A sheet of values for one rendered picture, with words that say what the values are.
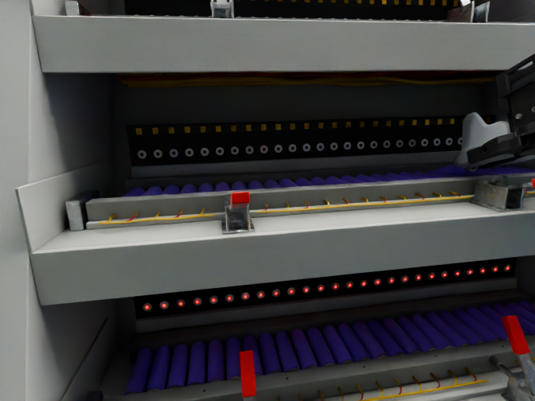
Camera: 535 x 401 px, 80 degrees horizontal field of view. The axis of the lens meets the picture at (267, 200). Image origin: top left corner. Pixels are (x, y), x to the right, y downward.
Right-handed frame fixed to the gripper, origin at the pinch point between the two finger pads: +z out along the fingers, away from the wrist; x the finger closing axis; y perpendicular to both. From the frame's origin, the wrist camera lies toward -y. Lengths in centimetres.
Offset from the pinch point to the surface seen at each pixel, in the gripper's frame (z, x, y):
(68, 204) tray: -5.0, 44.6, -2.5
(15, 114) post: -8.7, 46.8, 4.4
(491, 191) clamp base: -6.8, 4.3, -4.0
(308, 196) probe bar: -3.9, 22.3, -3.0
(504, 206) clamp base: -7.8, 4.1, -5.6
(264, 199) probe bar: -4.0, 26.8, -3.0
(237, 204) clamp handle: -14.2, 30.0, -4.4
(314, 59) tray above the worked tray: -7.2, 21.4, 10.0
